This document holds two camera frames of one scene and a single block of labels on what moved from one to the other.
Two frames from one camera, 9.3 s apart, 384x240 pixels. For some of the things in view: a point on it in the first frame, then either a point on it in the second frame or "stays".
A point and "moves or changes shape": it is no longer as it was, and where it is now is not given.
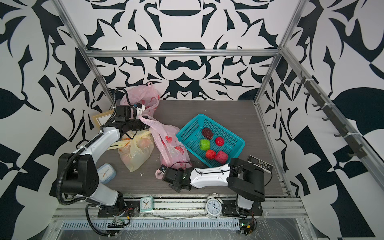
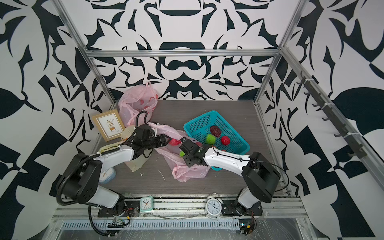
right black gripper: (177, 170) → (188, 162)
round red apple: (219, 141) → (225, 140)
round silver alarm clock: (213, 206) stays
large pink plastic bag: (146, 95) stays
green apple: (205, 144) moves or changes shape
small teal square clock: (146, 204) stays
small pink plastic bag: (172, 152) moves or changes shape
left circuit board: (117, 223) stays
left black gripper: (145, 126) → (161, 141)
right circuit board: (247, 226) stays
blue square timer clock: (106, 173) stays
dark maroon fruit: (207, 133) → (215, 131)
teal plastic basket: (212, 143) moves or changes shape
